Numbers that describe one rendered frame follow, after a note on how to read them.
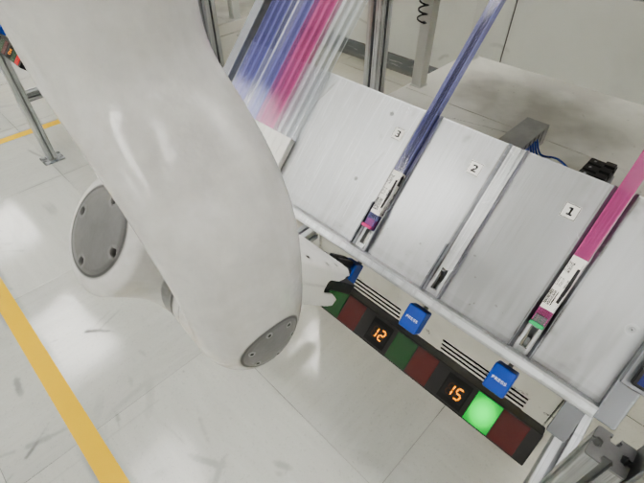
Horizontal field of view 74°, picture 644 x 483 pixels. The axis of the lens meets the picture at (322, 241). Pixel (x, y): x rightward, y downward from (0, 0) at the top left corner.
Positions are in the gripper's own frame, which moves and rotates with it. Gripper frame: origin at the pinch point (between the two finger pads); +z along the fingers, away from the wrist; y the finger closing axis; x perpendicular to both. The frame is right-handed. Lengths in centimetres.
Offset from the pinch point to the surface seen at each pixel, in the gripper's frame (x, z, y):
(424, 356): -3.4, 3.4, 14.1
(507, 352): 3.1, 0.3, 21.3
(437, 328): -10, 57, 2
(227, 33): 34, 56, -113
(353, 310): -4.1, 3.5, 3.3
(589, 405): 3.2, 0.3, 29.4
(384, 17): 45, 34, -38
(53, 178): -52, 49, -169
